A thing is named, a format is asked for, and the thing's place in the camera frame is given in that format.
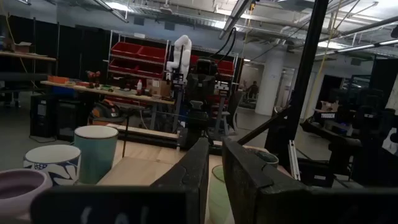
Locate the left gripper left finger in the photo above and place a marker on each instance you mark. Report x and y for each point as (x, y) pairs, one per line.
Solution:
(124, 205)

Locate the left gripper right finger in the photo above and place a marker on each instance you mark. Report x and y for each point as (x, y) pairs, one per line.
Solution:
(264, 199)

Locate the dark speckled brown mug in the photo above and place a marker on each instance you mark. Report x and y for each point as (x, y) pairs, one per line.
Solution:
(270, 158)

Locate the green and white mug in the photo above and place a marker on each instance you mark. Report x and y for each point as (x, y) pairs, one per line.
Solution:
(217, 199)

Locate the white mug blue pattern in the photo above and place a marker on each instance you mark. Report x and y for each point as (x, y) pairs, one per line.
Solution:
(53, 165)

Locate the lavender ribbed mug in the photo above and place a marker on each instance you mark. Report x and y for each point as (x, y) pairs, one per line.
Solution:
(18, 199)

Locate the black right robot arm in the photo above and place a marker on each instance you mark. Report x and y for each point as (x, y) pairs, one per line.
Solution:
(199, 90)

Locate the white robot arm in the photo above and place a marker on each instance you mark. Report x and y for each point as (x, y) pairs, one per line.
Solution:
(180, 56)

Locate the orange and black shop vacuum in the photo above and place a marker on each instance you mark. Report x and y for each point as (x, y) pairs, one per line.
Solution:
(107, 112)

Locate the black equipment case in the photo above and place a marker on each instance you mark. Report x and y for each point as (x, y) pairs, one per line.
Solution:
(71, 119)
(42, 115)

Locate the person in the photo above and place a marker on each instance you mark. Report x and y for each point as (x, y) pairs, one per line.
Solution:
(253, 90)

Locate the long wooden workbench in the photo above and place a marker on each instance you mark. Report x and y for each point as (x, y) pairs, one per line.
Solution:
(109, 92)

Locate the white round column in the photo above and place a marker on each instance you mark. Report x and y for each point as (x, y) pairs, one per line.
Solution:
(270, 84)

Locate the white bottle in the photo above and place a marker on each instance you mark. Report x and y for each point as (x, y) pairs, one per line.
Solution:
(139, 86)

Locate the cardboard box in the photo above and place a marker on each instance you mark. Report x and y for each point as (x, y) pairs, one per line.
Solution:
(158, 87)

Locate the rack with red bins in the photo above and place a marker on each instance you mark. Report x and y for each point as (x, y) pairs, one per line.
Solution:
(136, 59)

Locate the black metal rig frame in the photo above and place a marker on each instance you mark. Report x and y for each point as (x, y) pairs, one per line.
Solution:
(308, 62)

